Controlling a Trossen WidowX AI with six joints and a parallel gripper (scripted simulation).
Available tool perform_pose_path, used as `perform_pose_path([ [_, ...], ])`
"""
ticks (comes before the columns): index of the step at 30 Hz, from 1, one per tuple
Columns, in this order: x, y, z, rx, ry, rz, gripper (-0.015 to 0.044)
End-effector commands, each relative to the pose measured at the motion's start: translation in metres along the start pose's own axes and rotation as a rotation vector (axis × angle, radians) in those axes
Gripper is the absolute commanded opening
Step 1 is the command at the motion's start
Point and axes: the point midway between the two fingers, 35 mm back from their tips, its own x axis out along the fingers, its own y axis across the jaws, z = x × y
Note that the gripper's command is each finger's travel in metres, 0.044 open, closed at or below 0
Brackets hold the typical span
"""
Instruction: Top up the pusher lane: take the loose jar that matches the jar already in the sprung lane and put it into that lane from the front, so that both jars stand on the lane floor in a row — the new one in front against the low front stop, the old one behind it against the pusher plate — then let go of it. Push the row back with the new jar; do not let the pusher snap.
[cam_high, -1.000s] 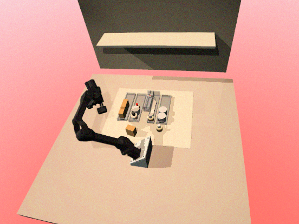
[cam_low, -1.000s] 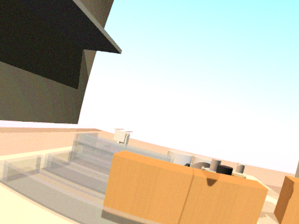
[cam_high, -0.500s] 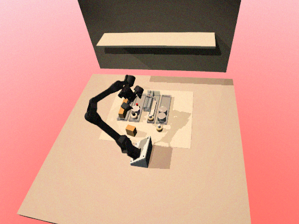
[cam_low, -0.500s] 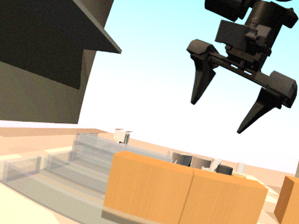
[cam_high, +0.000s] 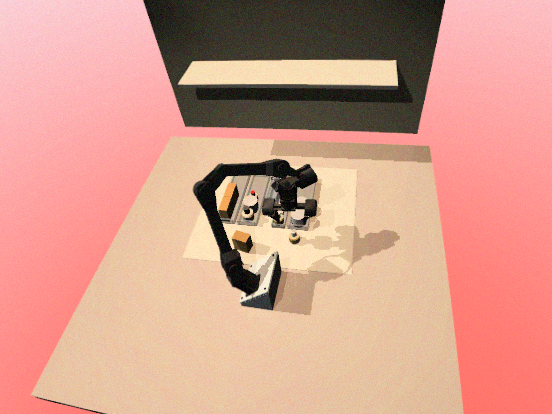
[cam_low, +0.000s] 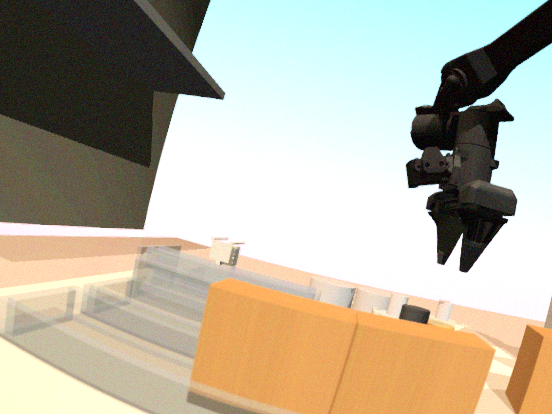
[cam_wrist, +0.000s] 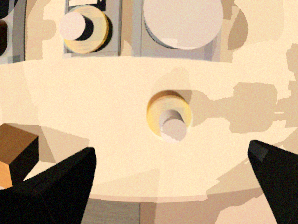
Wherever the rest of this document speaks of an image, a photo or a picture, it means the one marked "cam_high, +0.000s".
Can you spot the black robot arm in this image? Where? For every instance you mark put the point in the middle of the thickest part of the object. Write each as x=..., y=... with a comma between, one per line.
x=204, y=191

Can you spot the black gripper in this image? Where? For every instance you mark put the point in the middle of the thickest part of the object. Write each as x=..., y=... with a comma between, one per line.
x=271, y=209

